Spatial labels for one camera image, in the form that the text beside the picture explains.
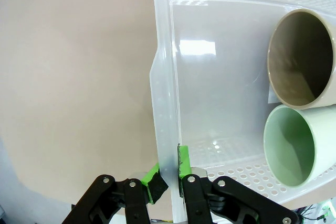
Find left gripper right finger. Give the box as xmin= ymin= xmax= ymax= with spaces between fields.
xmin=177 ymin=144 xmax=302 ymax=224

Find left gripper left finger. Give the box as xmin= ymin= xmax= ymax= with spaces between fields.
xmin=61 ymin=162 xmax=169 ymax=224

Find light green plastic cup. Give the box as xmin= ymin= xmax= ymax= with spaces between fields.
xmin=263 ymin=104 xmax=336 ymax=188

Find white perforated plastic basket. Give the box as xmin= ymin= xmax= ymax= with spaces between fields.
xmin=148 ymin=0 xmax=336 ymax=224

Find taupe plastic cup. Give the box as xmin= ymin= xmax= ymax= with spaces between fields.
xmin=267 ymin=8 xmax=336 ymax=111

